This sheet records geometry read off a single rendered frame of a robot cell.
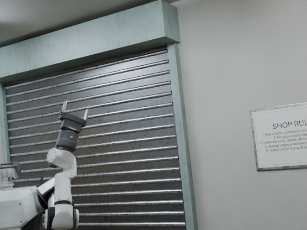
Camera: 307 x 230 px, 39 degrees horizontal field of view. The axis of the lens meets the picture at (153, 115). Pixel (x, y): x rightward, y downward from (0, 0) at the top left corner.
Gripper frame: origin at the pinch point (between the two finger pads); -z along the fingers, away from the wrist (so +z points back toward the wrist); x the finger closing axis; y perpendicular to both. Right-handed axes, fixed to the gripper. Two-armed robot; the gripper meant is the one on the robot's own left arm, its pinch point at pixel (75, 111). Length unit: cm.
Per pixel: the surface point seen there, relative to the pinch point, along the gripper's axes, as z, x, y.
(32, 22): -129, 11, 167
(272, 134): -53, -161, 45
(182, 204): -1, -139, 120
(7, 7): -114, 36, 135
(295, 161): -35, -176, 35
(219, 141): -49, -142, 83
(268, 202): -7, -176, 60
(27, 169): -23, -41, 264
